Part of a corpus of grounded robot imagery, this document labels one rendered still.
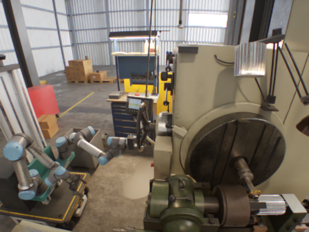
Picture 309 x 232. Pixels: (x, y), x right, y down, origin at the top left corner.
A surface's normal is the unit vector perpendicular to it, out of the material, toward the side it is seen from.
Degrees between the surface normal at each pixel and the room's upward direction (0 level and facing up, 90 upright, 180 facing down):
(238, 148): 90
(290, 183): 90
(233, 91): 90
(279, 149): 90
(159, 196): 21
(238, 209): 47
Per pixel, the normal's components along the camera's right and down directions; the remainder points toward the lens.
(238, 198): -0.03, -0.73
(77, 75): -0.12, 0.44
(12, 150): 0.40, 0.29
